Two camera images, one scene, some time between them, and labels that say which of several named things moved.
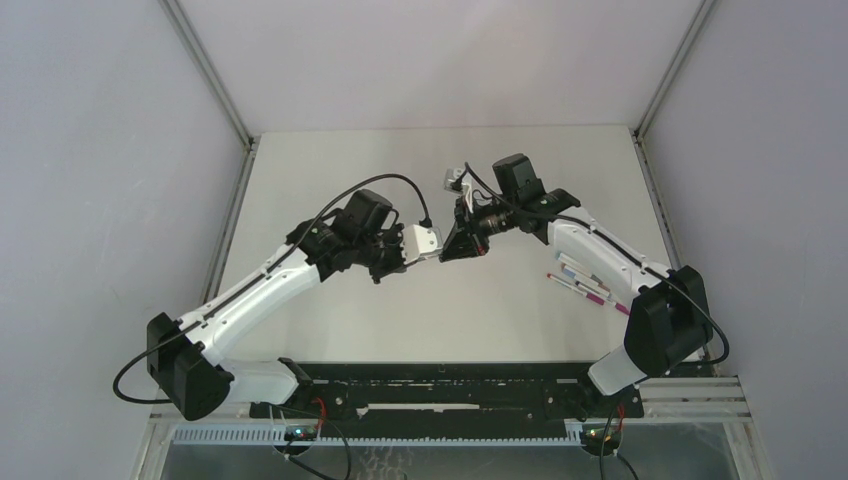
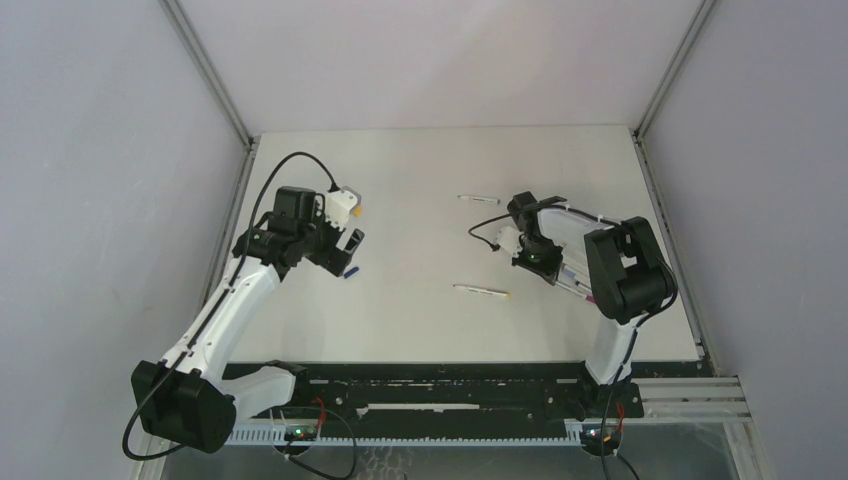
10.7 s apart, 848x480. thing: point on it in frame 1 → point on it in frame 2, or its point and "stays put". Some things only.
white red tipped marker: [589, 296] stays put
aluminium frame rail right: [636, 135] stays put
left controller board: [300, 433] stays put
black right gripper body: [472, 222] → [541, 256]
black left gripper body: [384, 253] → [323, 239]
